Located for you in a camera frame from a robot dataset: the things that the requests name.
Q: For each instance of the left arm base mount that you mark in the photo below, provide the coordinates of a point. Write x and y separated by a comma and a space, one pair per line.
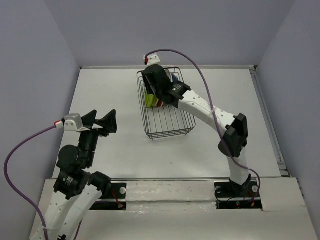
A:
114, 200

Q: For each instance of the red and teal plate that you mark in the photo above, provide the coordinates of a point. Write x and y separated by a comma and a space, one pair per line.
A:
160, 104

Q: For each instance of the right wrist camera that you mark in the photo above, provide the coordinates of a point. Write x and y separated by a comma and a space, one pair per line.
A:
151, 59

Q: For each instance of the dark blue plate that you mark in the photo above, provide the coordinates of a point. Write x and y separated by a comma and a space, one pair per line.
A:
174, 78

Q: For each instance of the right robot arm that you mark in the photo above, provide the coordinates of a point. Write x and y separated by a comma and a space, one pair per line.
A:
232, 129

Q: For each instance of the white plate teal lettered rim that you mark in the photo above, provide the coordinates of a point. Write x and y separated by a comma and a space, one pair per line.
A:
168, 73

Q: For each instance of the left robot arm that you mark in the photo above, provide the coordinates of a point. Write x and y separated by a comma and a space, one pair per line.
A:
75, 190

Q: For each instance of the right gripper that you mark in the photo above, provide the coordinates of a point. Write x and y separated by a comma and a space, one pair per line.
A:
145, 78

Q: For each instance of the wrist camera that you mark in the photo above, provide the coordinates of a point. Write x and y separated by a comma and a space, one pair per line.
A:
73, 122
151, 59

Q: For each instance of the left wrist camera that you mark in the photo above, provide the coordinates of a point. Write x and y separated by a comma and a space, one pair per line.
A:
73, 122

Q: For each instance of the wire dish rack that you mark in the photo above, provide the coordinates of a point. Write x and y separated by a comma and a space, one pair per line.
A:
162, 122

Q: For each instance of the lime green plate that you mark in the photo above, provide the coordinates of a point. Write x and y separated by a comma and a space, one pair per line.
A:
150, 100

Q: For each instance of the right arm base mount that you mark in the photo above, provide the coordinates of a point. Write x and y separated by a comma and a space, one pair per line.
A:
231, 196

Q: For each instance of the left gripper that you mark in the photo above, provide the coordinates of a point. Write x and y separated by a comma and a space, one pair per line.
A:
109, 121

